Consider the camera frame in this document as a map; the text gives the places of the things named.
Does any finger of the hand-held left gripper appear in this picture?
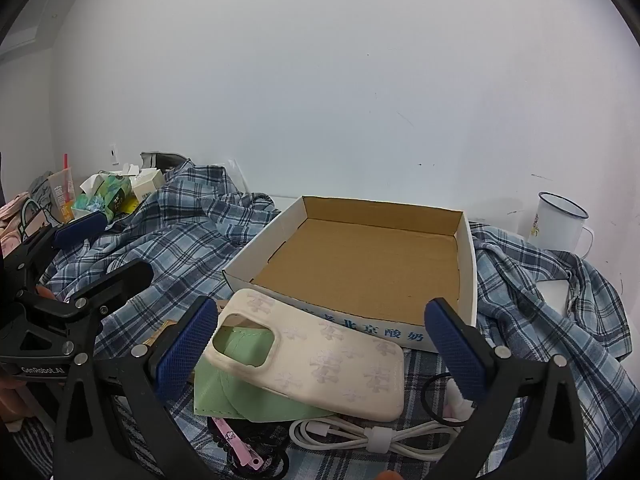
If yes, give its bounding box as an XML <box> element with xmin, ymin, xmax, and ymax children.
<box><xmin>2</xmin><ymin>210</ymin><xmax>109</xmax><ymax>291</ymax></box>
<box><xmin>30</xmin><ymin>260</ymin><xmax>154</xmax><ymax>333</ymax></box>

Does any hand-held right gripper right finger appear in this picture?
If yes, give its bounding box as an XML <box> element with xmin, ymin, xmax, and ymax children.
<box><xmin>424</xmin><ymin>297</ymin><xmax>587</xmax><ymax>480</ymax></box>

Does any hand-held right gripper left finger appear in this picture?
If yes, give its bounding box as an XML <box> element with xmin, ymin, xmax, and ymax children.
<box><xmin>52</xmin><ymin>296</ymin><xmax>221</xmax><ymax>480</ymax></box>

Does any black hair tie white charm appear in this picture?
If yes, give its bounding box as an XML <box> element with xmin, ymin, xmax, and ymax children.
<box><xmin>420</xmin><ymin>372</ymin><xmax>476</xmax><ymax>428</ymax></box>

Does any green snap pouch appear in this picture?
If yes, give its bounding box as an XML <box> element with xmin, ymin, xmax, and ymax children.
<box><xmin>192</xmin><ymin>325</ymin><xmax>331</xmax><ymax>422</ymax></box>

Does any bundle of black hair ties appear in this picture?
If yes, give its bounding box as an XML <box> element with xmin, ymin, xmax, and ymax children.
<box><xmin>207</xmin><ymin>415</ymin><xmax>292</xmax><ymax>480</ymax></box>

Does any cream patterned phone case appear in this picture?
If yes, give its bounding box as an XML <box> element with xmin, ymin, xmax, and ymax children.
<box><xmin>199</xmin><ymin>287</ymin><xmax>406</xmax><ymax>421</ymax></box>

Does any white cardboard box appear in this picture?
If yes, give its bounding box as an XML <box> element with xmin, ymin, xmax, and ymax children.
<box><xmin>222</xmin><ymin>195</ymin><xmax>478</xmax><ymax>353</ymax></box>

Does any white charging cable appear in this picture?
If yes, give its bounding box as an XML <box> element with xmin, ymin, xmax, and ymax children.
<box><xmin>289</xmin><ymin>412</ymin><xmax>468</xmax><ymax>461</ymax></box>

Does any person's left hand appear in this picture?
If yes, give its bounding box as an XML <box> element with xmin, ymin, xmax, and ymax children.
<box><xmin>0</xmin><ymin>377</ymin><xmax>30</xmax><ymax>420</ymax></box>

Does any drink cup with red straw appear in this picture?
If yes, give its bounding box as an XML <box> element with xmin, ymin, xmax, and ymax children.
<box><xmin>48</xmin><ymin>154</ymin><xmax>77</xmax><ymax>224</ymax></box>

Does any green floral tissue pack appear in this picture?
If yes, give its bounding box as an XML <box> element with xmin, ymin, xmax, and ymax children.
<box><xmin>75</xmin><ymin>172</ymin><xmax>133</xmax><ymax>222</ymax></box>

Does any grey cartoon bag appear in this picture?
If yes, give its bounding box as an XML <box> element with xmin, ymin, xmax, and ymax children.
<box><xmin>17</xmin><ymin>172</ymin><xmax>61</xmax><ymax>241</ymax></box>

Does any pink plush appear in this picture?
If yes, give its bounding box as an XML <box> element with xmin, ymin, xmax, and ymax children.
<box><xmin>0</xmin><ymin>195</ymin><xmax>26</xmax><ymax>261</ymax></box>

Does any small white carton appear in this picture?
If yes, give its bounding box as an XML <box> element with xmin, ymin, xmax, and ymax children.
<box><xmin>131</xmin><ymin>167</ymin><xmax>166</xmax><ymax>205</ymax></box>

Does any blue plaid shirt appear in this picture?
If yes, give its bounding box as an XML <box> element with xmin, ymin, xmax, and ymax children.
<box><xmin>42</xmin><ymin>160</ymin><xmax>628</xmax><ymax>480</ymax></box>

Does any striped bed sheet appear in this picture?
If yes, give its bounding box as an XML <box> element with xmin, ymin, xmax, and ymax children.
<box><xmin>12</xmin><ymin>415</ymin><xmax>66</xmax><ymax>480</ymax></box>

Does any dark grey cloth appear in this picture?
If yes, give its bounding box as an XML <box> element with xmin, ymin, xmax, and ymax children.
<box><xmin>140</xmin><ymin>151</ymin><xmax>189</xmax><ymax>172</ymax></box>

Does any white enamel mug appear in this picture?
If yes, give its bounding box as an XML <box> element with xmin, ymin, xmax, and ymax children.
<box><xmin>526</xmin><ymin>191</ymin><xmax>596</xmax><ymax>261</ymax></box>

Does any clear plastic bag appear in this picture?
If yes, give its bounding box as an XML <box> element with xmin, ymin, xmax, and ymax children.
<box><xmin>227</xmin><ymin>157</ymin><xmax>251</xmax><ymax>196</ymax></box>

